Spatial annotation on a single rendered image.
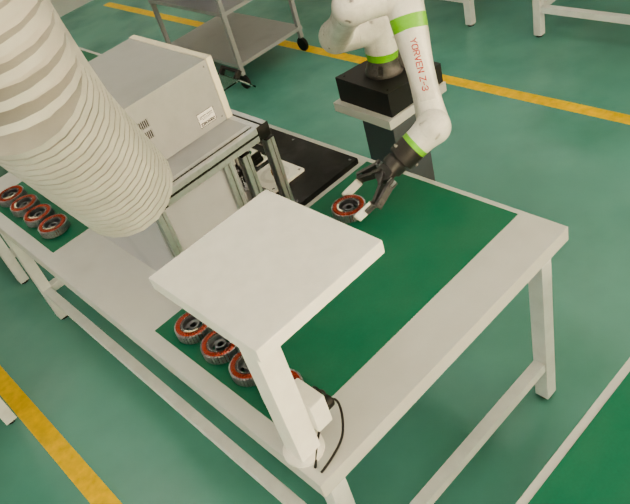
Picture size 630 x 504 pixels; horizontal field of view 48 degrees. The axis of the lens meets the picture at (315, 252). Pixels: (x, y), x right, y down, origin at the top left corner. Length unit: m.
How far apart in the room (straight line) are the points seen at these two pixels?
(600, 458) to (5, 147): 1.26
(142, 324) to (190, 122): 0.62
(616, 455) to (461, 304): 0.55
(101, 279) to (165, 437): 0.76
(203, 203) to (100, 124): 1.20
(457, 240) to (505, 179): 1.50
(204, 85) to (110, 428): 1.51
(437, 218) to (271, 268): 0.85
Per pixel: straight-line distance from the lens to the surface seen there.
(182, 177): 2.01
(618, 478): 1.60
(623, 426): 1.66
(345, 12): 2.29
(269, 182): 2.47
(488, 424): 2.33
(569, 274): 3.04
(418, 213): 2.21
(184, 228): 2.07
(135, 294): 2.30
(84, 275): 2.49
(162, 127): 2.09
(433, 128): 2.16
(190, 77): 2.11
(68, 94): 0.85
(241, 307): 1.38
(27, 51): 0.81
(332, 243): 1.45
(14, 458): 3.19
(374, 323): 1.90
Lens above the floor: 2.11
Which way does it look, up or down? 39 degrees down
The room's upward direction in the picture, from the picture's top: 18 degrees counter-clockwise
